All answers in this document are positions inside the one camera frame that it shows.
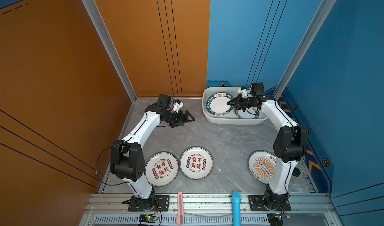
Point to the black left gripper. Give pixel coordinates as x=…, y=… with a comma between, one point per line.
x=179, y=120

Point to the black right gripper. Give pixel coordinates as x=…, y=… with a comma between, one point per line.
x=237, y=101

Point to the green lettered rim plate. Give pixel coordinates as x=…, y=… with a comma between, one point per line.
x=217, y=104
x=248, y=114

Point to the white plate red characters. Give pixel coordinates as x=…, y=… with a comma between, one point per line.
x=161, y=169
x=196, y=163

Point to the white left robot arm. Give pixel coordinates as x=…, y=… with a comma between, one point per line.
x=127, y=158

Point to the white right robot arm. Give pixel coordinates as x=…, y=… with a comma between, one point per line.
x=289, y=147

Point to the white plastic bin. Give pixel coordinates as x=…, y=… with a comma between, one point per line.
x=230, y=118

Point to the white sensor module left gripper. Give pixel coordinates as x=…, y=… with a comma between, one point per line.
x=177, y=105

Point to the white sensor module gripper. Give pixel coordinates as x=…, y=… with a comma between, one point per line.
x=244, y=92
x=177, y=105

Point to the white sensor module right gripper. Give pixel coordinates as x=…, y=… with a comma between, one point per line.
x=244, y=92

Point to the orange sunburst plate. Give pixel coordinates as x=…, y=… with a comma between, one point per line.
x=262, y=166

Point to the small jar black lid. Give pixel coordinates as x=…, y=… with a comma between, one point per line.
x=296, y=172

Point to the pink utility knife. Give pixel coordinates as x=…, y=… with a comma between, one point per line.
x=181, y=214

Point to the green circuit board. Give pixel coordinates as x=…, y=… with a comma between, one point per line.
x=148, y=220

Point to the right small circuit board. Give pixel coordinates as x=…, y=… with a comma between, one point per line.
x=282, y=216

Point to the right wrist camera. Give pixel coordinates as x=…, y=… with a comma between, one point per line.
x=257, y=89

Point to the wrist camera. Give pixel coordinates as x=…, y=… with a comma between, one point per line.
x=257, y=89
x=164, y=101

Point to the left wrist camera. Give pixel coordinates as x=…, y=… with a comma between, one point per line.
x=164, y=101

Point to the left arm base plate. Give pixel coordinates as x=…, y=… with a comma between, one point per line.
x=162, y=202

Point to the blue handle tool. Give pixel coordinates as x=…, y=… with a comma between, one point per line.
x=236, y=202

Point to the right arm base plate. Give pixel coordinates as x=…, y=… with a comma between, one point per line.
x=270, y=203

